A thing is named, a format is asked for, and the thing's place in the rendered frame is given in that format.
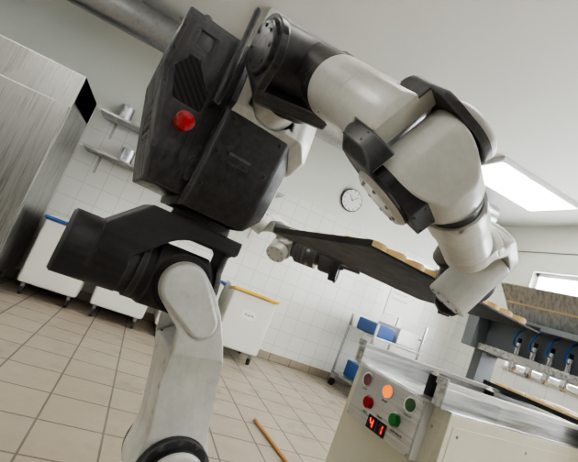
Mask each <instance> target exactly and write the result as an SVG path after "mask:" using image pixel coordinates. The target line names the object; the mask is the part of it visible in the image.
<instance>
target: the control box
mask: <svg viewBox="0 0 578 462"><path fill-rule="evenodd" d="M367 373H369V374H371V376H372V382H371V384H370V385H365V384H364V382H363V378H364V376H365V374H367ZM385 385H390V386H391V388H392V395H391V396H390V397H389V398H385V397H384V396H383V387H384V386H385ZM365 396H370V397H371V398H372V406H371V407H370V408H365V407H364V406H363V399H364V397H365ZM408 398H411V399H413V400H414V401H415V404H416V407H415V410H414V411H412V412H408V411H407V410H406V407H405V402H406V400H407V399H408ZM434 407H435V405H433V404H432V403H431V401H429V400H427V399H425V398H423V397H422V396H420V395H418V394H416V393H415V392H413V391H411V390H409V389H408V388H406V387H404V386H402V385H401V384H399V383H397V382H395V381H393V380H392V379H389V378H387V377H386V376H385V375H383V374H381V373H379V372H378V371H376V370H374V369H372V368H369V367H366V366H362V369H361V374H360V376H359V378H358V381H357V384H356V387H355V390H354V392H353V394H352V397H351V400H350V405H349V407H348V410H347V413H348V414H350V415H351V416H352V417H354V418H355V419H356V420H357V421H359V422H360V423H361V424H363V425H364V426H365V427H367V428H368V429H369V430H371V431H372V432H373V433H374V434H376V435H377V436H379V437H380V438H381V439H383V440H384V441H385V443H387V444H388V445H390V446H391V447H392V448H393V449H395V450H396V451H397V452H399V453H400V454H401V455H403V456H404V457H405V458H407V459H408V460H414V461H417V457H418V454H419V450H420V447H421V445H422V442H423V439H424V436H425V433H426V431H427V428H428V423H429V420H430V417H431V415H432V413H433V410H434ZM391 413H396V414H397V415H398V417H399V424H398V425H397V426H392V425H390V424H389V422H388V417H389V415H390V414H391ZM371 417H373V418H374V422H373V424H372V427H371V428H369V427H368V423H369V421H370V418H371ZM379 424H383V430H382V433H381V434H380V435H378V434H377V429H379V427H378V426H379Z"/></svg>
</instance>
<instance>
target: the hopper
mask: <svg viewBox="0 0 578 462"><path fill-rule="evenodd" d="M501 284H502V288H503V292H504V295H505V298H506V305H507V309H508V311H510V312H512V314H515V315H518V316H520V317H523V318H525V319H526V320H527V322H528V323H532V324H535V325H541V326H545V327H548V328H552V329H555V330H559V331H563V332H566V333H569V334H573V335H577V336H578V296H573V295H569V294H564V293H558V292H554V291H544V290H540V289H535V288H530V287H525V286H520V285H516V284H510V283H505V282H501Z"/></svg>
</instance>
